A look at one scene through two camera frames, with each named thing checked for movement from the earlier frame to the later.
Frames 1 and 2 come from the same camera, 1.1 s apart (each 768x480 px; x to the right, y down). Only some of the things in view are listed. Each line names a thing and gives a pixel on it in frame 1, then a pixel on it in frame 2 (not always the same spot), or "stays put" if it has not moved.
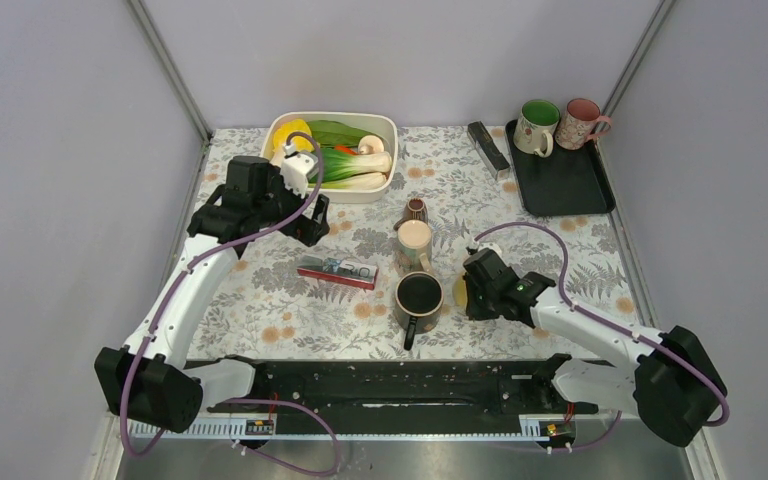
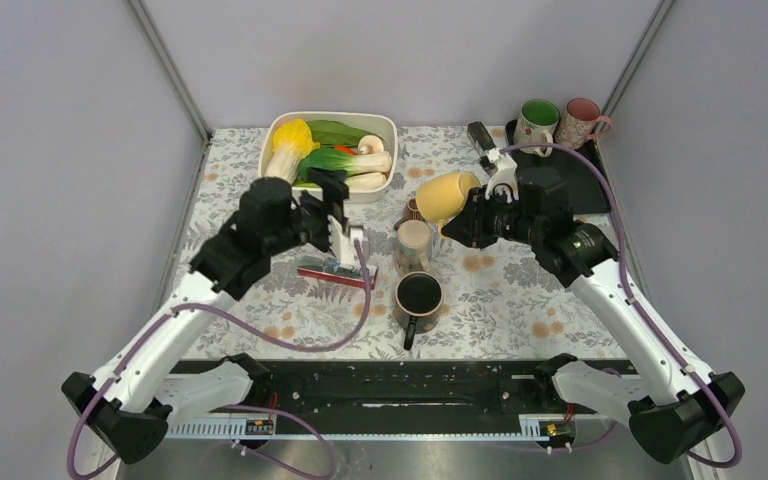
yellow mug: [460, 293] to [441, 198]
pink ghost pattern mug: [580, 122] stays put
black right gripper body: [481, 304] to [492, 216]
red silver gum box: [349, 273] stays put
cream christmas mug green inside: [534, 129] stays put
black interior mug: [418, 301] stays put
